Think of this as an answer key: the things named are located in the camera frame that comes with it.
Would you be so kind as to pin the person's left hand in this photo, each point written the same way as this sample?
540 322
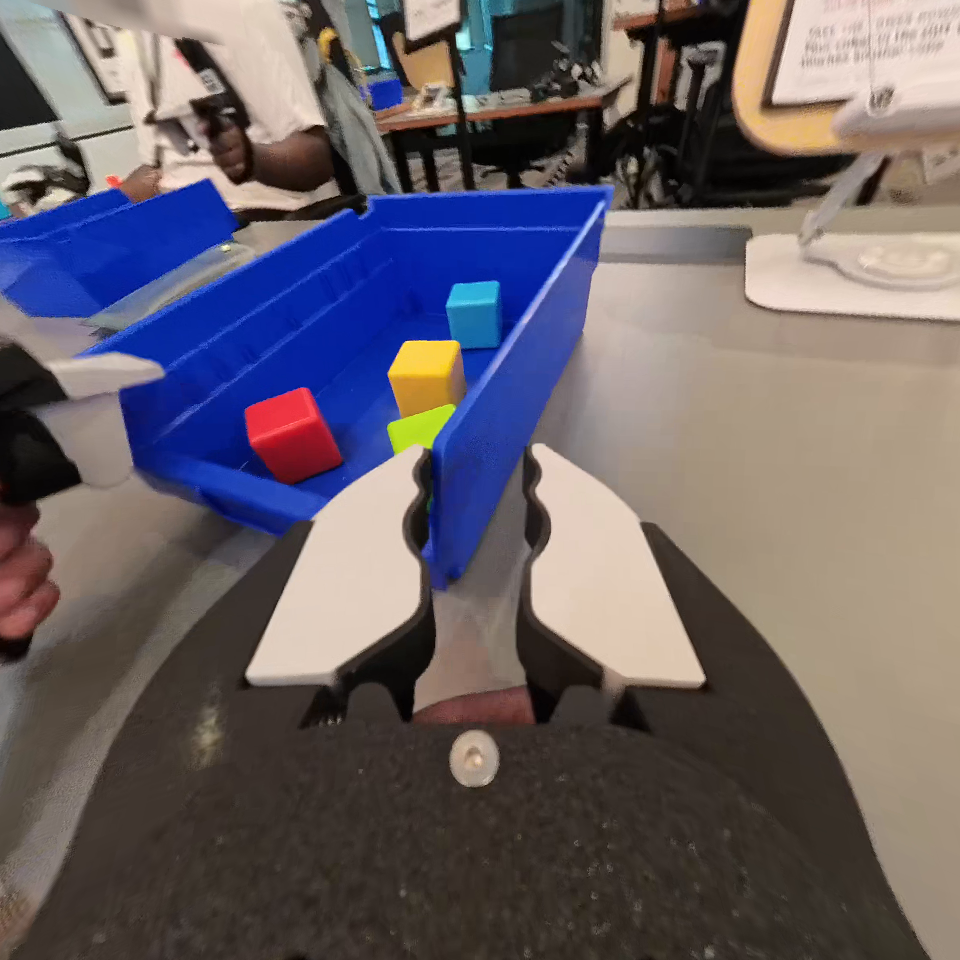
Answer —
22 577

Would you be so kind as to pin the printed instruction sheet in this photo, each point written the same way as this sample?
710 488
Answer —
862 45

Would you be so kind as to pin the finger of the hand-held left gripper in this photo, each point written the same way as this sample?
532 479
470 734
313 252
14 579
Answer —
97 435

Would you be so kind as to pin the grey desk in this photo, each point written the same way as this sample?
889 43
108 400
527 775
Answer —
750 487

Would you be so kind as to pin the blue plastic bin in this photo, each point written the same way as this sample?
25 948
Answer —
525 360
150 240
45 225
385 94

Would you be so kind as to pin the green cube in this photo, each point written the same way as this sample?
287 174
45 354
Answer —
416 429

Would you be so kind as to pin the wooden document stand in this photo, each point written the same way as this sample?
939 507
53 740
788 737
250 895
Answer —
780 112

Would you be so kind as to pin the brown table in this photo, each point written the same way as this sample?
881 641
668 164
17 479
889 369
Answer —
510 109

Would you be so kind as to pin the cyan cube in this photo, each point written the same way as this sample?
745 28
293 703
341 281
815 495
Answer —
474 315

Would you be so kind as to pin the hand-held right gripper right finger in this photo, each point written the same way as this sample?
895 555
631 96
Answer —
615 592

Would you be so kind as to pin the red cube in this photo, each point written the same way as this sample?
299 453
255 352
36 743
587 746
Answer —
292 435

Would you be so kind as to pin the grey jacket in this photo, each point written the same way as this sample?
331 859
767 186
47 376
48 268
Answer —
352 127

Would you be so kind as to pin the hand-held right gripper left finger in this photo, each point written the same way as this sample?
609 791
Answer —
345 592

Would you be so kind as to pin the yellow cube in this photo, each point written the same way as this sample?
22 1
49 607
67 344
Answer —
426 375

